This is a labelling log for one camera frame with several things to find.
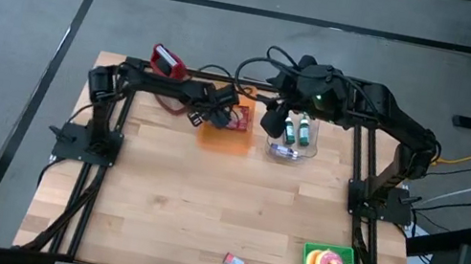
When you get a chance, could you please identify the green food colouring bottle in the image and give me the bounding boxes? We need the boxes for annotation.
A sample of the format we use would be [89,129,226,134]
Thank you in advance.
[294,114,316,149]
[280,115,300,146]

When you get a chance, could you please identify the red popcorn box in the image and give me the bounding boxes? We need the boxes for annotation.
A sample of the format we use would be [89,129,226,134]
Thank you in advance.
[225,103,255,134]

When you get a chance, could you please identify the purple food colouring bottle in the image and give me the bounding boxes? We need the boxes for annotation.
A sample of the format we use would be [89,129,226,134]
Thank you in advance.
[267,141,302,162]

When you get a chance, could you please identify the orange translucent plastic bin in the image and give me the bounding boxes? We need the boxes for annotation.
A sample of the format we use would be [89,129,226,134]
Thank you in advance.
[194,78,262,159]

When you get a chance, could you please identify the clear plastic bin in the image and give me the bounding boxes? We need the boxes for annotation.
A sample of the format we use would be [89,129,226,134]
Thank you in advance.
[261,103,325,169]

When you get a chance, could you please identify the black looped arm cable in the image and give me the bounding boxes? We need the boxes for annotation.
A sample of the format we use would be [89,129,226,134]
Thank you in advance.
[230,38,309,110]

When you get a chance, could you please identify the metal box grater red handle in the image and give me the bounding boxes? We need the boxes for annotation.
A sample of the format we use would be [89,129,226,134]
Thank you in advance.
[142,42,205,120]

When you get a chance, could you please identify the black aluminium rig frame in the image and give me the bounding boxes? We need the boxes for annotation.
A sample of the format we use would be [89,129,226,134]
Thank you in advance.
[15,43,447,264]

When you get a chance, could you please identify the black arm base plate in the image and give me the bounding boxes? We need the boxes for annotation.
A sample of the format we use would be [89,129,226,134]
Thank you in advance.
[343,176,419,227]
[50,119,125,169]

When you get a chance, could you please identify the yellow cable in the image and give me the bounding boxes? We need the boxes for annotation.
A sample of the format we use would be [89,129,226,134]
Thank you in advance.
[433,137,471,170]

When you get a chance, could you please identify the black power cable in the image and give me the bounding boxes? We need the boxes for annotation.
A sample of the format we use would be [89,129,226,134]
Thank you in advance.
[410,187,471,222]

